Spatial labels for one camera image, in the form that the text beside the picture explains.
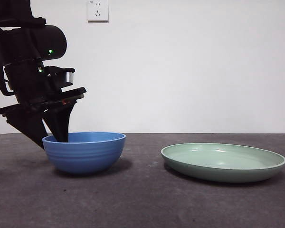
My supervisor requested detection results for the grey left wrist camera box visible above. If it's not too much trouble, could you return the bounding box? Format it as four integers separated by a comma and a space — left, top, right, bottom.
47, 67, 76, 86

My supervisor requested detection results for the green round plate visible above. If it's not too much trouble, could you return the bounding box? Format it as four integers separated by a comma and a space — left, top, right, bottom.
161, 142, 285, 183

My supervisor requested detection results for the blue ribbed bowl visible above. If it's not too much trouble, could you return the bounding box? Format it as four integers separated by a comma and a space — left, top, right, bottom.
42, 132, 127, 176

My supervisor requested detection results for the white wall socket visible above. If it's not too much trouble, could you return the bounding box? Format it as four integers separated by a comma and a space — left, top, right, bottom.
87, 0, 109, 24

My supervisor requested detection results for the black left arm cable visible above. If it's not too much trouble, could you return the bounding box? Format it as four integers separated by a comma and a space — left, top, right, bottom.
0, 47, 14, 96

